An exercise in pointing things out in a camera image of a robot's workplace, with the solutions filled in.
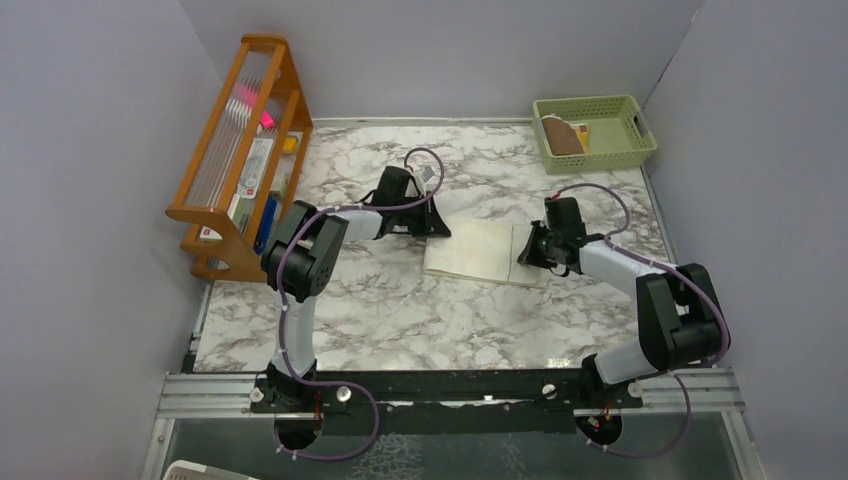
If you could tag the green perforated plastic basket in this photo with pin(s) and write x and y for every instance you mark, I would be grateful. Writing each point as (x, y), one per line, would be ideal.
(611, 131)

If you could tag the cream white towel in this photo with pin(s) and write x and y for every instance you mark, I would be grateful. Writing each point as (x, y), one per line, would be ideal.
(482, 250)

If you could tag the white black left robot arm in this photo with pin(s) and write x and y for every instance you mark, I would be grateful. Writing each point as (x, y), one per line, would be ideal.
(301, 255)

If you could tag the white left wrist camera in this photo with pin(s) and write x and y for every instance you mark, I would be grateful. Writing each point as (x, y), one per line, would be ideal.
(420, 178)

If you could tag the white tray corner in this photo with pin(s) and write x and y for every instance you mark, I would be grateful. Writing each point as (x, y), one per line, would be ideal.
(186, 470)

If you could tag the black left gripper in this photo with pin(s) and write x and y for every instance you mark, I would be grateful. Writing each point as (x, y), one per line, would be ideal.
(431, 224)

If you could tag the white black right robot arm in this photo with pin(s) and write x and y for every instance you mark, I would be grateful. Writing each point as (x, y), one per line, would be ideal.
(679, 319)

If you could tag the blue item in rack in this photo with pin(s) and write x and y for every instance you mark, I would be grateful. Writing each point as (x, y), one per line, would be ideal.
(265, 226)

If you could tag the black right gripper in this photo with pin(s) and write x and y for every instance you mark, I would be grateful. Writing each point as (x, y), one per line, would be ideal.
(530, 254)

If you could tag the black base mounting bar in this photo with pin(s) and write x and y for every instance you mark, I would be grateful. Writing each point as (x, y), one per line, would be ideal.
(436, 402)

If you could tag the yellow brown bear towel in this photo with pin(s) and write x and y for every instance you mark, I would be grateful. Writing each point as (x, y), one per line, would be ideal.
(565, 138)

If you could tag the wooden rack with rods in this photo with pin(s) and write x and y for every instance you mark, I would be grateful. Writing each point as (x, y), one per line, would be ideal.
(259, 123)

